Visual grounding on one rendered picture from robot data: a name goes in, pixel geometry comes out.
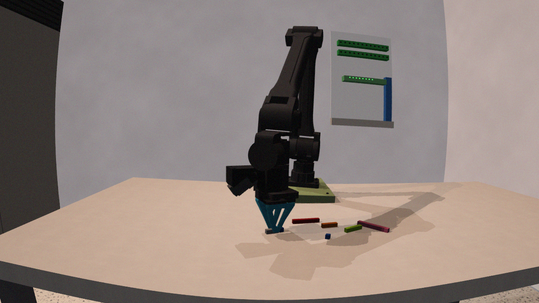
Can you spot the orange rod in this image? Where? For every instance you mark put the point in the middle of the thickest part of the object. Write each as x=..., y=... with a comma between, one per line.
x=329, y=225

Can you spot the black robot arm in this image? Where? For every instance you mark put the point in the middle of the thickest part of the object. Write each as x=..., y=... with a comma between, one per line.
x=284, y=110

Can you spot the lime green rod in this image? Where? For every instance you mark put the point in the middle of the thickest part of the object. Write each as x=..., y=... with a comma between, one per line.
x=353, y=228

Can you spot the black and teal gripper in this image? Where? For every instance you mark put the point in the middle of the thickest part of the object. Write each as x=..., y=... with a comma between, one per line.
x=267, y=202

